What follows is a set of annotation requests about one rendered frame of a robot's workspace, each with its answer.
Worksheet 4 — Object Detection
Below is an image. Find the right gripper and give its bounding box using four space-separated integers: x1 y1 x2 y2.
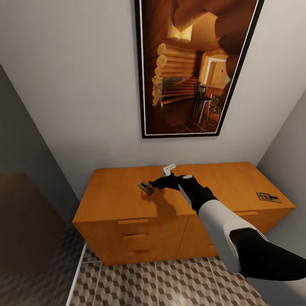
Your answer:
149 173 175 190

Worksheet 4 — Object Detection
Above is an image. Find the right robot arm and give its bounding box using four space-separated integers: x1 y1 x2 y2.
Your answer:
149 164 306 306

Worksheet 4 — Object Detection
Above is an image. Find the mousetrap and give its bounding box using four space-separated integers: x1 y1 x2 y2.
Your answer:
138 181 155 196
257 192 282 203

